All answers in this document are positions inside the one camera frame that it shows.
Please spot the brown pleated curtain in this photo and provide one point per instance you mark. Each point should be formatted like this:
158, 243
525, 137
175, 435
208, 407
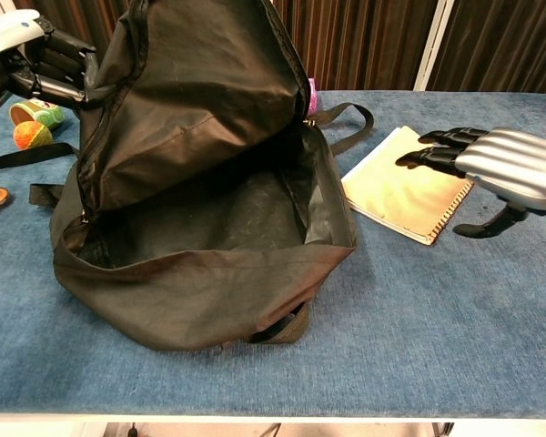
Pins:
368, 45

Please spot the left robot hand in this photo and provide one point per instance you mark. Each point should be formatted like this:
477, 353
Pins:
50, 68

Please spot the yellow spiral notebook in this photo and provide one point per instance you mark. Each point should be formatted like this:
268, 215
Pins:
400, 200

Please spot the black fabric backpack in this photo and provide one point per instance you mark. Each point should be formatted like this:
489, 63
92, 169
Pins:
200, 136

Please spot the white frame post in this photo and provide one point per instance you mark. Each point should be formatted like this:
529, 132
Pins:
433, 45

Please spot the orange green ball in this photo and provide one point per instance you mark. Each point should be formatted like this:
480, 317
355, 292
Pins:
32, 135

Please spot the blue table cloth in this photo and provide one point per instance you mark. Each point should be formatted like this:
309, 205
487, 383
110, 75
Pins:
391, 341

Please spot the purple cardboard box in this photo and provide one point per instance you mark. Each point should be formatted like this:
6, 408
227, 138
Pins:
313, 98

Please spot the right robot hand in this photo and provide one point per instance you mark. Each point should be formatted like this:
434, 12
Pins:
514, 168

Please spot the cartoon print paper cup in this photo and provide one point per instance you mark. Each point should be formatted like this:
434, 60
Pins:
45, 114

